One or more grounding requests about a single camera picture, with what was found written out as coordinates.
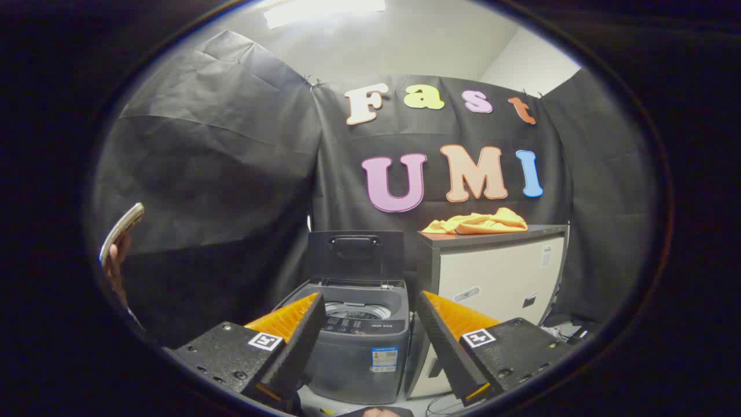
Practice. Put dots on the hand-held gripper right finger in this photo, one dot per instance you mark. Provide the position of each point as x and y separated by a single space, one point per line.
448 353

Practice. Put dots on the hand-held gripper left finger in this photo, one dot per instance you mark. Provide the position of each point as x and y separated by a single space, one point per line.
292 353

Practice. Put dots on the yellow shirt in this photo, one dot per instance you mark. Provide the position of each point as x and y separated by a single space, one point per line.
480 223

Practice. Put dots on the black backdrop cloth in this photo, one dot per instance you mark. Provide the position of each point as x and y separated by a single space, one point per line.
231 174

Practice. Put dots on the grey and white cabinet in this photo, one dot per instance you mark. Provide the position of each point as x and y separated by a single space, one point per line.
498 272

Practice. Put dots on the grey washing machine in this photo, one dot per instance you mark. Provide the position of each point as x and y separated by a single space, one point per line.
353 362

